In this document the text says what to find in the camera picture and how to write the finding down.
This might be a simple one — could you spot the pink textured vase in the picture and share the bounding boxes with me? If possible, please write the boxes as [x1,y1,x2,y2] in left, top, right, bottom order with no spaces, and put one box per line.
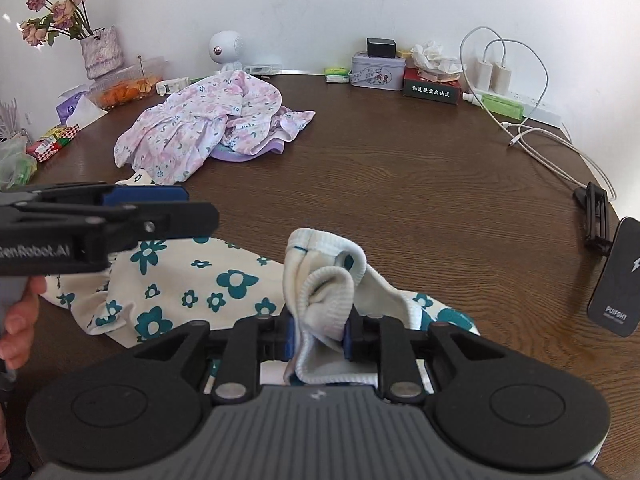
[80,25,125,80]

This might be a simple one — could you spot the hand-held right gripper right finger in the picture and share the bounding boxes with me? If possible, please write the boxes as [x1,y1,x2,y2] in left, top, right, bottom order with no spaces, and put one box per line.
[342,309,506,406]

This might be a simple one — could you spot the cream teal-flowered dress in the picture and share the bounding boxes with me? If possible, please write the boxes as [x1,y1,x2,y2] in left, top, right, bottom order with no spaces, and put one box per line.
[42,172,483,391]

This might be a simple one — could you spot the pink floral garment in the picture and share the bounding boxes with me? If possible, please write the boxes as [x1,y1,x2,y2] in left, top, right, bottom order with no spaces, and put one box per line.
[114,70,317,185]

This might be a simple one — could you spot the clear bag of green items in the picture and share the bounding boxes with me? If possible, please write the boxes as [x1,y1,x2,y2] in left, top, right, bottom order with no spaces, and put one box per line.
[0,137,38,191]

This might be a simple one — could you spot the red checkered snack packet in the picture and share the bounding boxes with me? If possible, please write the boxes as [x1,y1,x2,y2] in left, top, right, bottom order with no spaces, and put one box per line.
[25,125,81,163]

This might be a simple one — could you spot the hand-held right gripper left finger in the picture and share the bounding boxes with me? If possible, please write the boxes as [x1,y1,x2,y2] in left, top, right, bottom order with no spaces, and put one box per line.
[132,314,294,406]

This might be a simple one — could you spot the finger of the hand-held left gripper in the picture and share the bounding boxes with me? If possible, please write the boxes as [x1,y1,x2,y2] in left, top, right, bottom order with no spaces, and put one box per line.
[0,202,220,254]
[0,182,189,208]

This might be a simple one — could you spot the person's left hand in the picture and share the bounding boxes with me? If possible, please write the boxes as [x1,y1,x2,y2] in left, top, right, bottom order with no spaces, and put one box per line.
[0,276,48,371]

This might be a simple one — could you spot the black-labelled tissue box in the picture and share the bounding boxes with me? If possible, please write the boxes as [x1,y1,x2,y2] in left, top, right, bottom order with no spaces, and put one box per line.
[402,66,463,107]

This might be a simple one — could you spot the white plastic gadget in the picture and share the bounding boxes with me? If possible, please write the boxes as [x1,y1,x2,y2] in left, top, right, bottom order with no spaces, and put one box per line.
[155,76,192,96]

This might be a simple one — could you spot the small black box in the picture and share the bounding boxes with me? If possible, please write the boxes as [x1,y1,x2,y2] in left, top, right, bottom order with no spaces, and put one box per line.
[366,37,397,58]

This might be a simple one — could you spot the white charger adapter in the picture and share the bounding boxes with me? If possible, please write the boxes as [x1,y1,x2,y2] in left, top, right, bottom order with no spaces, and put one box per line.
[474,58,496,90]
[492,61,513,93]

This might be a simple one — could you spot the clear container of orange food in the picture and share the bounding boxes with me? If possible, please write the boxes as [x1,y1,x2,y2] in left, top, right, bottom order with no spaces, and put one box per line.
[90,56,168,111]

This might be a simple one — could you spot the grey tin box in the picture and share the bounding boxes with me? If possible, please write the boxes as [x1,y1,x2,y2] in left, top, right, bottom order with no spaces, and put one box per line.
[351,51,407,92]

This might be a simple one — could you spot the purple tissue pack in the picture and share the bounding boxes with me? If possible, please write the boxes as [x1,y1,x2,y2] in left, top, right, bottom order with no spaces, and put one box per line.
[54,87,108,128]

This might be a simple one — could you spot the crumpled white tissue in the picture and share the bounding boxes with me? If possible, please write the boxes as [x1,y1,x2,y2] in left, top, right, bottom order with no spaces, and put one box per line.
[410,41,463,81]

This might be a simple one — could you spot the dried pink rose bouquet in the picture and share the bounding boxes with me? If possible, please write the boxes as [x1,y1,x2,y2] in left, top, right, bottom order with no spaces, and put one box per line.
[20,0,92,47]

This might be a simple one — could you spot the black wireless charger stand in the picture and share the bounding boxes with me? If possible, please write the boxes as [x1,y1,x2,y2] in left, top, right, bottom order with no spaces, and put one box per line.
[571,182,640,338]

